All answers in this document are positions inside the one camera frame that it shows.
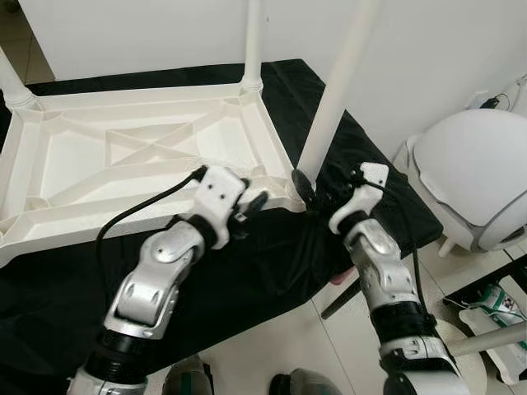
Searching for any grey green robot left leg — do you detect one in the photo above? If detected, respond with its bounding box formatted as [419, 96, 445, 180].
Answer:
[161, 355, 215, 395]

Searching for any black wall plug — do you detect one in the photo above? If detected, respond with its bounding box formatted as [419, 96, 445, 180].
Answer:
[473, 92, 510, 109]

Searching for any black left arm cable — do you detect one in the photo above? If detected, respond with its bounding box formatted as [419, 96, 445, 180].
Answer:
[95, 165, 208, 277]

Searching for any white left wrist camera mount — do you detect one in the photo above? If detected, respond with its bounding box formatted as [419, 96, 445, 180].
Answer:
[194, 166, 250, 248]

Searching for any black table cloth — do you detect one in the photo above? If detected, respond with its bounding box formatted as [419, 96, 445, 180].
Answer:
[0, 58, 444, 388]

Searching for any white plastic table top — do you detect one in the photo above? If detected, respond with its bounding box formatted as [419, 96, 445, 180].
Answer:
[0, 78, 307, 268]

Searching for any white plastic chair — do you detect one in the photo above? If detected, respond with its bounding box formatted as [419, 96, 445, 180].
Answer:
[399, 107, 527, 254]

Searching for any green white packet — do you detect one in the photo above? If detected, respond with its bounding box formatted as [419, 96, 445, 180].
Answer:
[478, 284, 521, 320]

